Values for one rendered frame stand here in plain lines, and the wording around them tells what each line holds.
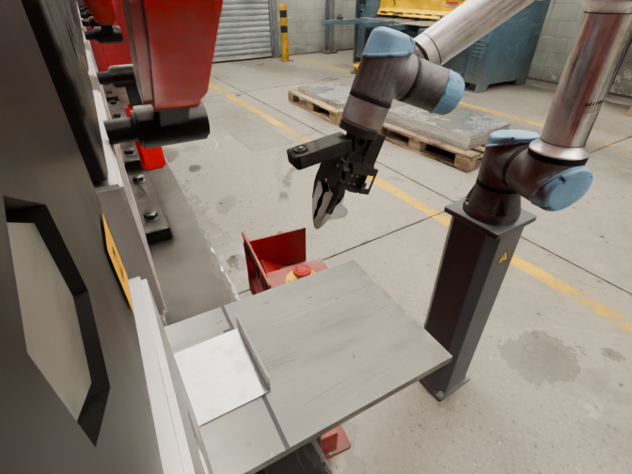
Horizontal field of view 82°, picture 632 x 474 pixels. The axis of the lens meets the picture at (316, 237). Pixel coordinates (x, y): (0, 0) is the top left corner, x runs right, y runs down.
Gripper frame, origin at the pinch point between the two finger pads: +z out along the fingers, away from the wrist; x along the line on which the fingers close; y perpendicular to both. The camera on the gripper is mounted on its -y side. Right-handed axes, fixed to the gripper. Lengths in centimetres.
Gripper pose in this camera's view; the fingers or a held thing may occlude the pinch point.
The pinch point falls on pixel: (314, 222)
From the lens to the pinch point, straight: 71.8
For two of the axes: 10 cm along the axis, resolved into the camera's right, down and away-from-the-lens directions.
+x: -4.3, -5.2, 7.4
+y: 8.5, 0.5, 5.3
